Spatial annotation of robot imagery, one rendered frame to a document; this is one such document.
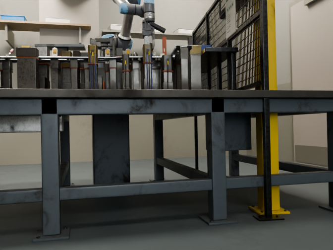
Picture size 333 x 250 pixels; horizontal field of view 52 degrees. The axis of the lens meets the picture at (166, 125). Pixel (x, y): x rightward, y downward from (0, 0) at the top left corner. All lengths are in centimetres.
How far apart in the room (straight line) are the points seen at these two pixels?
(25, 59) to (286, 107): 160
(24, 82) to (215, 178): 132
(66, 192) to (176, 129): 417
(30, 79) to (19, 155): 339
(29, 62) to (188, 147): 393
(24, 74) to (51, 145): 75
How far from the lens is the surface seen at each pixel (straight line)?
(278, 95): 198
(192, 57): 237
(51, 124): 172
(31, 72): 234
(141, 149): 564
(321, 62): 454
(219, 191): 188
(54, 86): 245
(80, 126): 555
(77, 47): 283
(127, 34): 309
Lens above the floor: 51
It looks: level
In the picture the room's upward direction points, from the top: 1 degrees counter-clockwise
